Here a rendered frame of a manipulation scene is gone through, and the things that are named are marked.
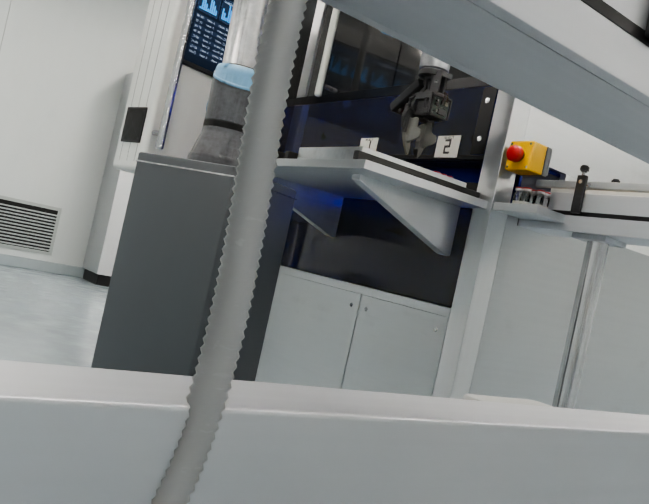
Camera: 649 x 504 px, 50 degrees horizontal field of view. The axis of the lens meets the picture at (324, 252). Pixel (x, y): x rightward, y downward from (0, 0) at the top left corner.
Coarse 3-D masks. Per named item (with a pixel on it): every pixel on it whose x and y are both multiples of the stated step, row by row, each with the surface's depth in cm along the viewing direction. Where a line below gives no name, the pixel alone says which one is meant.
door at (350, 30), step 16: (336, 32) 242; (352, 32) 234; (368, 32) 226; (320, 48) 248; (336, 48) 240; (352, 48) 232; (368, 48) 225; (384, 48) 218; (400, 48) 212; (320, 64) 246; (336, 64) 238; (352, 64) 230; (368, 64) 223; (384, 64) 217; (336, 80) 236; (352, 80) 229; (368, 80) 222; (384, 80) 215
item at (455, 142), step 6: (438, 138) 190; (444, 138) 188; (450, 138) 186; (456, 138) 184; (438, 144) 189; (444, 144) 187; (456, 144) 184; (438, 150) 189; (450, 150) 185; (456, 150) 183; (438, 156) 188; (444, 156) 186; (450, 156) 185; (456, 156) 183
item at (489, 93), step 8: (488, 88) 178; (496, 88) 176; (488, 96) 178; (480, 104) 180; (488, 104) 177; (480, 112) 179; (488, 112) 177; (480, 120) 178; (488, 120) 176; (480, 128) 178; (488, 128) 176; (480, 136) 177; (472, 144) 179; (480, 144) 177; (472, 152) 179; (480, 152) 176
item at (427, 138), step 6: (420, 126) 175; (426, 126) 174; (426, 132) 174; (420, 138) 175; (426, 138) 174; (432, 138) 172; (420, 144) 175; (426, 144) 174; (432, 144) 172; (414, 150) 175; (420, 150) 175
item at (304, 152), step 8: (304, 152) 173; (312, 152) 170; (320, 152) 167; (328, 152) 164; (336, 152) 161; (344, 152) 159; (352, 152) 156; (368, 152) 155; (376, 152) 156; (392, 160) 159; (400, 160) 160; (416, 168) 163; (424, 168) 165; (440, 176) 168; (464, 184) 173
